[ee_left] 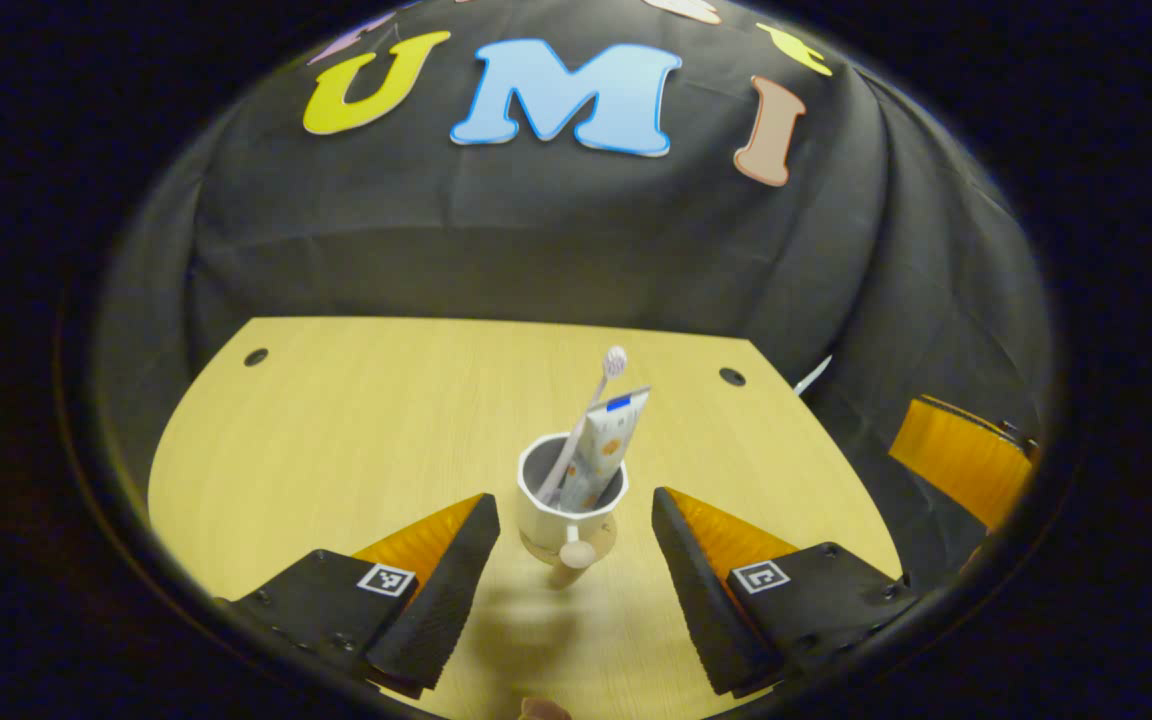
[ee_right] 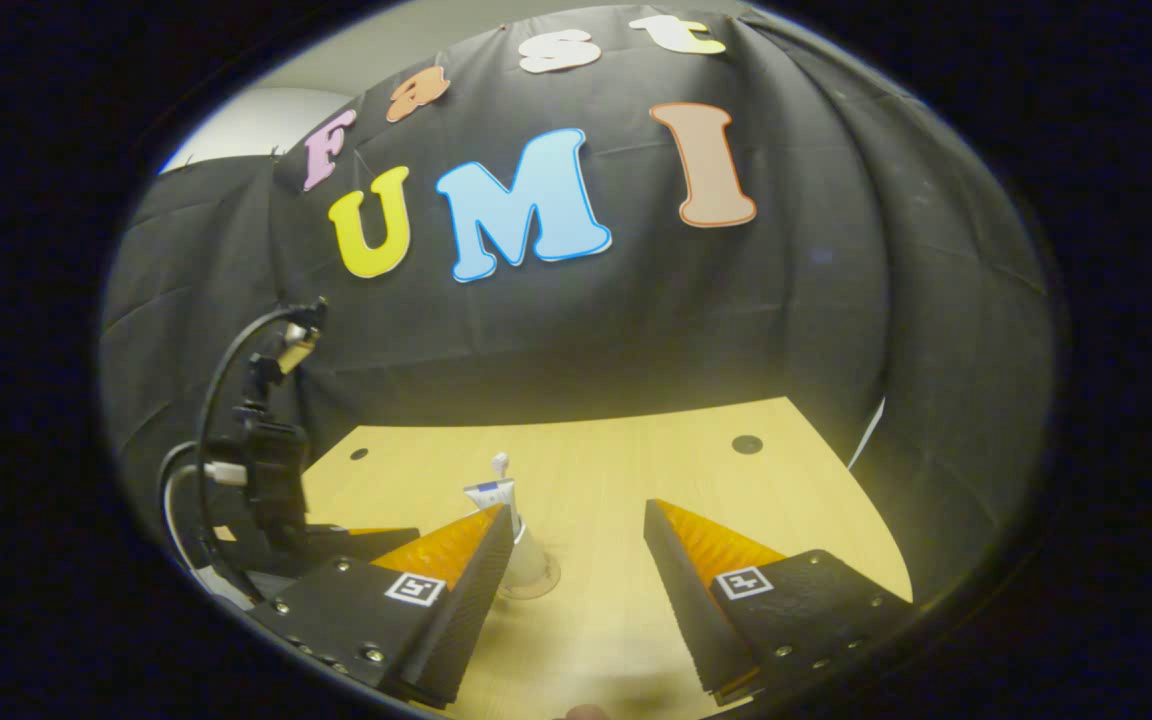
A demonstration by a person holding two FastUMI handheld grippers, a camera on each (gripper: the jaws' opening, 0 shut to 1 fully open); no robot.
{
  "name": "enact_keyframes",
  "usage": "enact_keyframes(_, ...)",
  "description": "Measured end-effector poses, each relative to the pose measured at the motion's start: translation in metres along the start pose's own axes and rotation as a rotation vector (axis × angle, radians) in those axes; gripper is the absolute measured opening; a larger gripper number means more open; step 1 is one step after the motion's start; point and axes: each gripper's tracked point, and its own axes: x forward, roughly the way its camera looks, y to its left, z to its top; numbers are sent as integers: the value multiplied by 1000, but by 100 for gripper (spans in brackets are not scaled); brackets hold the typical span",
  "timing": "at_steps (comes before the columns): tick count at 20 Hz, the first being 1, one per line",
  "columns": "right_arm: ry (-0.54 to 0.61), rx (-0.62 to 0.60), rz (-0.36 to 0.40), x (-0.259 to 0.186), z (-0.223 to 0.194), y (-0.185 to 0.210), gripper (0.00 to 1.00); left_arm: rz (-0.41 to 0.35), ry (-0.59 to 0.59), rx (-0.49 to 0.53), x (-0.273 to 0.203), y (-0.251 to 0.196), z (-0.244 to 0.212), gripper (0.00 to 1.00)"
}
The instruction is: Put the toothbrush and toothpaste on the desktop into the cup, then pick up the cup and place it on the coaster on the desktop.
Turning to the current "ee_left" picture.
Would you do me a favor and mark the white cup with wooden handle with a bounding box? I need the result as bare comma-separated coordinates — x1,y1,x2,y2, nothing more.
516,432,630,591

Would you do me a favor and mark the black backdrop cloth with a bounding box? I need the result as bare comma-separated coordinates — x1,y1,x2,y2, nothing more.
91,0,1057,601

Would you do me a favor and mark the white toothbrush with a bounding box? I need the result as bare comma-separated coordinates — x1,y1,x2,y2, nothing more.
534,346,629,504

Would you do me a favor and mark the white toothpaste tube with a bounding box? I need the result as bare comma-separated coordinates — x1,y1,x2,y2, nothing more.
558,387,652,513

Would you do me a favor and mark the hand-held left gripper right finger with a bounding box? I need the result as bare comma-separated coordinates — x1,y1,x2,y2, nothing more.
651,487,922,698

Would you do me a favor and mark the white cable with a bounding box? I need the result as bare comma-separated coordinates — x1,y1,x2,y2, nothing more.
793,355,834,397

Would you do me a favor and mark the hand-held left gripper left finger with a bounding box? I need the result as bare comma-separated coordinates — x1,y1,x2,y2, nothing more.
221,492,502,698

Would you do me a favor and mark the wooden desktop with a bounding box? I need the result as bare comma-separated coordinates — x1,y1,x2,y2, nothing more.
148,317,877,720

